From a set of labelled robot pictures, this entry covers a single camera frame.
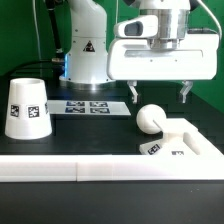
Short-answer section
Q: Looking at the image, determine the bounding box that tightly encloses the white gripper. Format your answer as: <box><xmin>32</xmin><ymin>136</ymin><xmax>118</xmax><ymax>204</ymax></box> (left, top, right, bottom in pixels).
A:
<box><xmin>107</xmin><ymin>34</ymin><xmax>219</xmax><ymax>104</ymax></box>

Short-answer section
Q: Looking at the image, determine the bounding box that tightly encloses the white lamp bulb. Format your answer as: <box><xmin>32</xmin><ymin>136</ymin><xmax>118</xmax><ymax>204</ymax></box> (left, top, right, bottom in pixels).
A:
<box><xmin>136</xmin><ymin>104</ymin><xmax>166</xmax><ymax>134</ymax></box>

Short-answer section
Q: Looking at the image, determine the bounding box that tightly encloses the white lamp base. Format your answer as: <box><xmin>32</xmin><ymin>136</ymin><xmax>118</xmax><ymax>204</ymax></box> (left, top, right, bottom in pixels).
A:
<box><xmin>139</xmin><ymin>118</ymin><xmax>198</xmax><ymax>157</ymax></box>

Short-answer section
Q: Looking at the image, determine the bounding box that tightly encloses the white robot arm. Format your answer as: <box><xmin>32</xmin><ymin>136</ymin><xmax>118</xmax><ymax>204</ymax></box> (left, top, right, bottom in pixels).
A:
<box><xmin>60</xmin><ymin>0</ymin><xmax>222</xmax><ymax>96</ymax></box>

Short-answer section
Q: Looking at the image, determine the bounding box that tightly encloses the white lamp shade cone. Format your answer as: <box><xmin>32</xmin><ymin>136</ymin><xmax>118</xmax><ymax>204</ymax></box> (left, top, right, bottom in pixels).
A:
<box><xmin>5</xmin><ymin>78</ymin><xmax>52</xmax><ymax>140</ymax></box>

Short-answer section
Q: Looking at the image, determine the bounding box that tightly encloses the white marker tag sheet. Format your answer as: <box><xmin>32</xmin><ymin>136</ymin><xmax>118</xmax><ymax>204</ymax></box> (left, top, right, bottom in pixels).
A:
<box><xmin>48</xmin><ymin>100</ymin><xmax>131</xmax><ymax>116</ymax></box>

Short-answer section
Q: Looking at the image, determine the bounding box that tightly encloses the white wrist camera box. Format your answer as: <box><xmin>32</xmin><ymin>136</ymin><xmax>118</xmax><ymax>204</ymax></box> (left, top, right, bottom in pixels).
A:
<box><xmin>114</xmin><ymin>15</ymin><xmax>158</xmax><ymax>38</ymax></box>

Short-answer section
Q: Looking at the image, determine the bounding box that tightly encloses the white L-shaped fence wall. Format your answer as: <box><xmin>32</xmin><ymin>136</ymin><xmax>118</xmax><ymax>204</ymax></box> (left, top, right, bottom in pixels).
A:
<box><xmin>0</xmin><ymin>131</ymin><xmax>224</xmax><ymax>182</ymax></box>

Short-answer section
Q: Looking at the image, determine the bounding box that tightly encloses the black hose behind robot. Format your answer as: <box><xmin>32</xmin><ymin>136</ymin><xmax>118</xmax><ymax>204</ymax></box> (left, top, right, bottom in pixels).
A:
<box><xmin>44</xmin><ymin>0</ymin><xmax>64</xmax><ymax>54</ymax></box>

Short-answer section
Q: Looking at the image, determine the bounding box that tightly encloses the black cable on table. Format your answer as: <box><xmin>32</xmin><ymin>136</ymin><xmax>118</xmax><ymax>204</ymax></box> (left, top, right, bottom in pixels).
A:
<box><xmin>9</xmin><ymin>59</ymin><xmax>65</xmax><ymax>76</ymax></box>

